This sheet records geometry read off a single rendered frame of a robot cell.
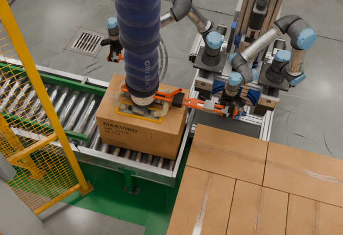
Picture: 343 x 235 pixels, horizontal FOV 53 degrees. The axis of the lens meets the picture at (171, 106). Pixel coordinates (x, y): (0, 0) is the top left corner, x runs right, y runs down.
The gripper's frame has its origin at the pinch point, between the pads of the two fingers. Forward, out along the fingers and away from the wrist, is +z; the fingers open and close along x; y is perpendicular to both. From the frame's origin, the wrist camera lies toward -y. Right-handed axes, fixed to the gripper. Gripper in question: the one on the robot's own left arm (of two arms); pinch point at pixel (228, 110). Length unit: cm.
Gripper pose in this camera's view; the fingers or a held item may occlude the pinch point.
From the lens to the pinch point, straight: 237.5
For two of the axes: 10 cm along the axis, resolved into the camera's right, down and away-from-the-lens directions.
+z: -0.4, 5.7, 8.2
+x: -2.4, 7.9, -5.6
